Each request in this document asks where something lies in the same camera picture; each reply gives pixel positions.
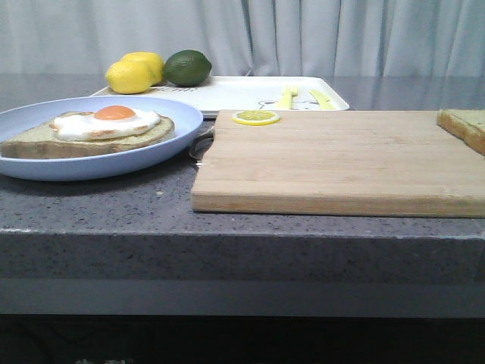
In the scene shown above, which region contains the light blue round plate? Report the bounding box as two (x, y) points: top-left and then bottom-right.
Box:
(1, 96), (203, 181)

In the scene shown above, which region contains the fried egg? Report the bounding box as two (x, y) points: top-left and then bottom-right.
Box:
(49, 105), (161, 141)

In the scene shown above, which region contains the bread slice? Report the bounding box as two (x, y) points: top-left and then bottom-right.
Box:
(436, 109), (484, 155)
(1, 115), (175, 159)

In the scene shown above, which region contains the white rectangular tray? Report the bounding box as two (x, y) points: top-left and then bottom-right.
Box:
(89, 75), (350, 113)

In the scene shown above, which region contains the lemon slice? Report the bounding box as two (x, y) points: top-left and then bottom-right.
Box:
(231, 110), (280, 126)

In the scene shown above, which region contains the yellow plastic fork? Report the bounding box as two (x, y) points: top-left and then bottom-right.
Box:
(277, 85), (298, 110)

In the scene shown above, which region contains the yellow plastic knife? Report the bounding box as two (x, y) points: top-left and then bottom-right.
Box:
(309, 89), (336, 110)

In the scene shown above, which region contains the green lime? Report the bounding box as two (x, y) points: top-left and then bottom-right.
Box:
(162, 49), (212, 87)

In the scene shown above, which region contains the white curtain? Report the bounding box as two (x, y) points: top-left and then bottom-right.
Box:
(1, 1), (484, 77)

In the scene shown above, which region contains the rear yellow lemon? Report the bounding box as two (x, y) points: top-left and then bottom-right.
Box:
(121, 52), (164, 86)

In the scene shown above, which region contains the yellow lemon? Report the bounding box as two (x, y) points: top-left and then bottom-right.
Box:
(105, 60), (155, 94)
(121, 52), (164, 86)

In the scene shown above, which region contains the front yellow lemon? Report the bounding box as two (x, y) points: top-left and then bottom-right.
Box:
(105, 60), (155, 94)

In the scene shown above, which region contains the wooden cutting board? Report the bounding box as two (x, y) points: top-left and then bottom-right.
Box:
(192, 110), (484, 218)

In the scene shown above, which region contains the metal cutting board handle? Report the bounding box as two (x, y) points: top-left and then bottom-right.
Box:
(189, 127), (214, 168)

